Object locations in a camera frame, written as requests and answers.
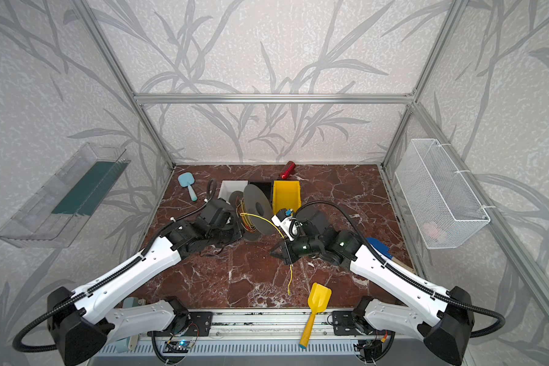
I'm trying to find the yellow cable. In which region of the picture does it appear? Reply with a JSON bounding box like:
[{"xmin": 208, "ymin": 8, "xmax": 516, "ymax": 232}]
[{"xmin": 239, "ymin": 212, "xmax": 296, "ymax": 297}]

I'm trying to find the grey cable spool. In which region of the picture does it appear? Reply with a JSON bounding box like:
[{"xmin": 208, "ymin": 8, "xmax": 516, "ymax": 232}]
[{"xmin": 228, "ymin": 184, "xmax": 278, "ymax": 242}]

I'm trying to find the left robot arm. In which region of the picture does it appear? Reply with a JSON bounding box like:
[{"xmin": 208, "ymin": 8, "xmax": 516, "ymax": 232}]
[{"xmin": 12, "ymin": 198, "xmax": 242, "ymax": 365}]

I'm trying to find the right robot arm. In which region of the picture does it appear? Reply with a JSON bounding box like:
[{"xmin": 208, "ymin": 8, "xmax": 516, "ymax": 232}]
[{"xmin": 269, "ymin": 202, "xmax": 506, "ymax": 365}]

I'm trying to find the white plastic bin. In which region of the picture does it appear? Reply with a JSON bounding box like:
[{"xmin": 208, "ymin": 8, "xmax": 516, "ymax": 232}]
[{"xmin": 218, "ymin": 180, "xmax": 249, "ymax": 201}]

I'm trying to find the yellow plastic bin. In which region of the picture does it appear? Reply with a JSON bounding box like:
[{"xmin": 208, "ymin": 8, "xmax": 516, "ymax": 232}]
[{"xmin": 272, "ymin": 181, "xmax": 301, "ymax": 214}]

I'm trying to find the light blue brush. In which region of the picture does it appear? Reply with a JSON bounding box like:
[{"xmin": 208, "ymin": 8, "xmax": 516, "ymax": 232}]
[{"xmin": 178, "ymin": 172, "xmax": 198, "ymax": 201}]

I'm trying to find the yellow plastic scoop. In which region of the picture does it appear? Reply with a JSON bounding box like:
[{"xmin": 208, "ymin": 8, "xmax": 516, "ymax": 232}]
[{"xmin": 299, "ymin": 283, "xmax": 332, "ymax": 349}]

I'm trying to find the black plastic bin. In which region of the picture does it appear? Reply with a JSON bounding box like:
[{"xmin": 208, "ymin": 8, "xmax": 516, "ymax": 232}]
[{"xmin": 249, "ymin": 181, "xmax": 274, "ymax": 203}]

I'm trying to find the pink item in basket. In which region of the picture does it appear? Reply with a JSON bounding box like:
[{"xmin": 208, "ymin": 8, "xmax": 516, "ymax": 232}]
[{"xmin": 422, "ymin": 221, "xmax": 445, "ymax": 240}]

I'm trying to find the red cable on spool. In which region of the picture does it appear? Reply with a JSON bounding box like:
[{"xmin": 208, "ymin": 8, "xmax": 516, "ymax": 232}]
[{"xmin": 237, "ymin": 200, "xmax": 255, "ymax": 234}]

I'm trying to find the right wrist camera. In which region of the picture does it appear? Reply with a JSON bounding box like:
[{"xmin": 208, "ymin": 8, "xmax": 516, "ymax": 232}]
[{"xmin": 271, "ymin": 209, "xmax": 300, "ymax": 241}]

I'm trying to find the blue wooden handled tool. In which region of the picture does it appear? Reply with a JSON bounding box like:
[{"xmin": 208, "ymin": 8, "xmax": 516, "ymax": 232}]
[{"xmin": 367, "ymin": 237, "xmax": 411, "ymax": 270}]

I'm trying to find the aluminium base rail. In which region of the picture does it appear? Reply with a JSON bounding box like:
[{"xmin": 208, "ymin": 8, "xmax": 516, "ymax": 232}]
[{"xmin": 95, "ymin": 307, "xmax": 465, "ymax": 342}]

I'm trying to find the red handled screwdriver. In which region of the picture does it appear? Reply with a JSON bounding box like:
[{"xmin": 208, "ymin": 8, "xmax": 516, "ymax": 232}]
[{"xmin": 279, "ymin": 161, "xmax": 296, "ymax": 180}]

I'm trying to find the white wire basket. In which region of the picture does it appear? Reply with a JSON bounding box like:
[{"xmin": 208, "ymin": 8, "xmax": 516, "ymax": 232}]
[{"xmin": 395, "ymin": 139, "xmax": 490, "ymax": 249}]

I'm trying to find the clear plastic wall tray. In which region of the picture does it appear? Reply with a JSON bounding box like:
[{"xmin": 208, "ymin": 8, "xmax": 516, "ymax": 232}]
[{"xmin": 0, "ymin": 143, "xmax": 131, "ymax": 249}]

